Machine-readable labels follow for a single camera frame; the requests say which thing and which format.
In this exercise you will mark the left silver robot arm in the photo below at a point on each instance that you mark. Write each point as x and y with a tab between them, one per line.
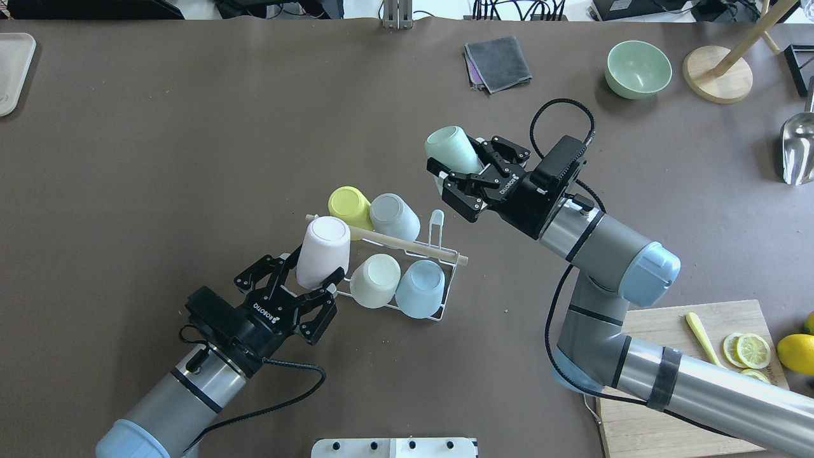
175	415

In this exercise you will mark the light blue plastic cup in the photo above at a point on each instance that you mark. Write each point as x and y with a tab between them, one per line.
421	289

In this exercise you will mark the green plastic cup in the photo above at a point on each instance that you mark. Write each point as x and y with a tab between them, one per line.
451	147

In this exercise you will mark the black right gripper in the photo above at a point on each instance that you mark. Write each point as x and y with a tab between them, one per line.
523	202

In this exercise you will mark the grey folded cloth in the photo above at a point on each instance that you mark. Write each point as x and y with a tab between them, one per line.
500	63

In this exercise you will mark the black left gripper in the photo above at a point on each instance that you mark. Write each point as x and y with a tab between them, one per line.
253	327

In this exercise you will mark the wooden mug tree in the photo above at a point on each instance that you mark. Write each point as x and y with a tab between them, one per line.
721	75

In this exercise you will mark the pink plastic cup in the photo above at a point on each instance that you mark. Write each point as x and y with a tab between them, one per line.
325	247

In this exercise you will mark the beige tray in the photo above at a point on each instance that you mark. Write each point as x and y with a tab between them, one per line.
17	50

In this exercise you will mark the metal scoop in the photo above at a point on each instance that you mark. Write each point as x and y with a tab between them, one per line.
797	144

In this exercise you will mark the purple cloth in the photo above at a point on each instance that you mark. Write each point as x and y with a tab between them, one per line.
476	81

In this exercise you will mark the whole yellow lemon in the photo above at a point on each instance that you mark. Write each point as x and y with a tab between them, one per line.
808	325
795	352

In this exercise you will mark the white wire cup holder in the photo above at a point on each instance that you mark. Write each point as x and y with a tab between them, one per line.
406	252

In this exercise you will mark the yellow plastic knife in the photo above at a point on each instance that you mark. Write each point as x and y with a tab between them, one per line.
697	327

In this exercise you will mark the grey plastic cup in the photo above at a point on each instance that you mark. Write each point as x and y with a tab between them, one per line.
391	216

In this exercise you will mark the white plastic cup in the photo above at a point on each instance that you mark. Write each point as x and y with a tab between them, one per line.
375	282

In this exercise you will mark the aluminium frame post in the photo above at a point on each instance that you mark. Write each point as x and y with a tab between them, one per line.
397	14

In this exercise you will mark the green ceramic bowl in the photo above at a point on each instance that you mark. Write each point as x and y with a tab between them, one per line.
637	70

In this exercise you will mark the lemon slice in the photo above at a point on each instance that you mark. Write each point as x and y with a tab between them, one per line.
753	351
756	374

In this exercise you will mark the yellow plastic cup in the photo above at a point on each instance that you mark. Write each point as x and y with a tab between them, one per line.
350	205

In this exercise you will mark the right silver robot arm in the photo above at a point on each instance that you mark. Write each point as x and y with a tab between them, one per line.
618	267

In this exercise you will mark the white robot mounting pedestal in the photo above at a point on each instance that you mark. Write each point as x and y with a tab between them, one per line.
396	447

